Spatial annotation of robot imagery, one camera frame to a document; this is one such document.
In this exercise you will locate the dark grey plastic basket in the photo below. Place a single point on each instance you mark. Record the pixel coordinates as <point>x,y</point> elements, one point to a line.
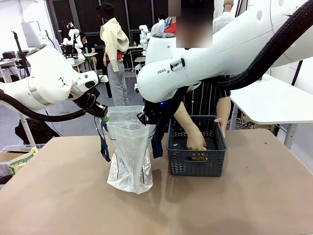
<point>195,169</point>

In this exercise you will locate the cream jacket on mannequin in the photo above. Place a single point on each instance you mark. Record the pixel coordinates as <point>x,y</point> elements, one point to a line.
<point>115,41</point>

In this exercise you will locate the person's left hand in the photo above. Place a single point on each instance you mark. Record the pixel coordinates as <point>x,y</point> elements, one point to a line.
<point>221,124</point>

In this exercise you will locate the black backpack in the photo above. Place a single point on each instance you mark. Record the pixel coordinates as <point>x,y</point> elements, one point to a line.
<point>36,131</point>

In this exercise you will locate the white side table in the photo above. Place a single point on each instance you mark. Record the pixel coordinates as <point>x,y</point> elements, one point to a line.
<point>274,102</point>

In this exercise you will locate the seated person in dark shirt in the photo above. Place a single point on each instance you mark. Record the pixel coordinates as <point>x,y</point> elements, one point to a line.
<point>87,46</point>

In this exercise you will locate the white board panel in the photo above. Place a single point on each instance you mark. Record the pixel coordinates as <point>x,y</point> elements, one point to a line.
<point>31,33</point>

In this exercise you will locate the person in black striped shirt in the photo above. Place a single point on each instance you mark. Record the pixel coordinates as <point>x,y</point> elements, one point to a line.
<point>205,98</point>

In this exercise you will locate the clear plastic bin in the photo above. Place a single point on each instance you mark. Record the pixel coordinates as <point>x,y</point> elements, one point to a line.
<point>14,147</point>

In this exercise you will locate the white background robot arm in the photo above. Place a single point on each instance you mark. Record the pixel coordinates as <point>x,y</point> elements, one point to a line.
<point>144,36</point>
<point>73,40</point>

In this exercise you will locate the black tripod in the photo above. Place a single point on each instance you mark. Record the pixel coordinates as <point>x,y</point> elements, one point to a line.
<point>20,54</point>

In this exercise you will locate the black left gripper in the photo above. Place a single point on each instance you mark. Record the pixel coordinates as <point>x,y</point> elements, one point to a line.
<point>96,109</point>

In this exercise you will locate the white background desk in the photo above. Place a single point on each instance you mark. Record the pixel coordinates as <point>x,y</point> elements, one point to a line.
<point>84,55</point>

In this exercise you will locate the white stand pole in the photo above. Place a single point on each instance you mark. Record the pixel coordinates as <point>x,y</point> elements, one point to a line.
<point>25,129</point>

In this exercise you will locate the green printed cardboard box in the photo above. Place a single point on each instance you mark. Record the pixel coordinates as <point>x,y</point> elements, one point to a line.
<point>20,162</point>

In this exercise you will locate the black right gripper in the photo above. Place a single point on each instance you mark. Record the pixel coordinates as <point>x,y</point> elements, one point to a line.
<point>155,111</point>

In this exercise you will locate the person's right hand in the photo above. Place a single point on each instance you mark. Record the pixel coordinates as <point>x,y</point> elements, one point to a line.
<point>195,140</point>

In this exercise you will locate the grey trousers on mannequin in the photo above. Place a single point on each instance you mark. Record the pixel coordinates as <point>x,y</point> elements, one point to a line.
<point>118,85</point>

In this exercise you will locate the person's left forearm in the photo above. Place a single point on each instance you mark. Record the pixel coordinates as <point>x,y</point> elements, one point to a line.
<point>223,107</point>

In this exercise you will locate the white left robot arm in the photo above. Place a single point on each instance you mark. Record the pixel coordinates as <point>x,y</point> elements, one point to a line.
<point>49,80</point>

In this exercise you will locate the person's right forearm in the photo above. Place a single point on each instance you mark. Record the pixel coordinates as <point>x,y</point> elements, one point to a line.
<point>183,117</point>

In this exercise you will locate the yellow packaged snack item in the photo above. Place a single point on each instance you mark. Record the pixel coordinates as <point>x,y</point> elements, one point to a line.
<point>204,148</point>

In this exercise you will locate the black hat on mannequin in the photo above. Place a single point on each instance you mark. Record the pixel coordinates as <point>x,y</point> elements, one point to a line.
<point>105,9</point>

